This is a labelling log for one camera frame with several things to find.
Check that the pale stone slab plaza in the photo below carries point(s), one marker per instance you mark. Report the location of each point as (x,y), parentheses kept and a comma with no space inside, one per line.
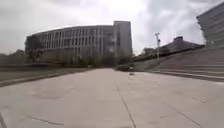
(110,100)

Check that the low dark-roofed building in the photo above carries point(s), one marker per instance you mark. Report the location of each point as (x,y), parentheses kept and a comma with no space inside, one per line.
(173,46)

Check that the row of trees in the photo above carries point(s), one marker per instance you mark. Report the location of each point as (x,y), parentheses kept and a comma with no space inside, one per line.
(20,56)

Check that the large grey office building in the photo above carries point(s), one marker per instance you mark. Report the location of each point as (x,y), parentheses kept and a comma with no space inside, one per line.
(83,43)

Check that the raised stone platform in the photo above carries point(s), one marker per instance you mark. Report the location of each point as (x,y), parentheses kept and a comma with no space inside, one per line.
(30,75)

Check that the wide stone stairs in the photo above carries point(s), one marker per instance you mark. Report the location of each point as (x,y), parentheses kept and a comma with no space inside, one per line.
(193,63)

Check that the grey banded tall building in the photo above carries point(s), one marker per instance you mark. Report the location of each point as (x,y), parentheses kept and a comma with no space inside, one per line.
(213,25)

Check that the lamp pole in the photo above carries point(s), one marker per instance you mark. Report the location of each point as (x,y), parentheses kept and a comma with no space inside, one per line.
(157,46)

